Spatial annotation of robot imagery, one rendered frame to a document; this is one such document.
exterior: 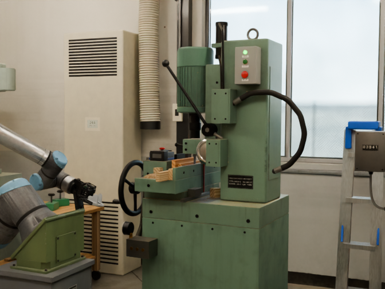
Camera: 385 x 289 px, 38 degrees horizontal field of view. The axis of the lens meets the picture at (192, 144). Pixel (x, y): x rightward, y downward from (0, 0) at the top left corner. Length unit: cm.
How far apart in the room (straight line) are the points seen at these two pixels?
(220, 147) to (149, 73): 178
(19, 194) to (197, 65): 98
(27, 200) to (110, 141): 175
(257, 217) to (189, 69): 76
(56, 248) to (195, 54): 106
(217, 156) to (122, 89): 177
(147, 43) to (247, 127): 181
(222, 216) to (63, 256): 69
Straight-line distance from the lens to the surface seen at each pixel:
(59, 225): 235
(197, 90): 259
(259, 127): 243
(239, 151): 247
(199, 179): 263
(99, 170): 416
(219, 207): 241
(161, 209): 254
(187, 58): 261
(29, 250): 236
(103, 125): 412
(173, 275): 258
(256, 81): 238
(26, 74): 493
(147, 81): 407
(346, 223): 312
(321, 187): 387
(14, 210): 244
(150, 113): 406
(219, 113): 241
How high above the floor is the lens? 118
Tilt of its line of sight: 3 degrees down
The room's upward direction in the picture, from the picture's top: straight up
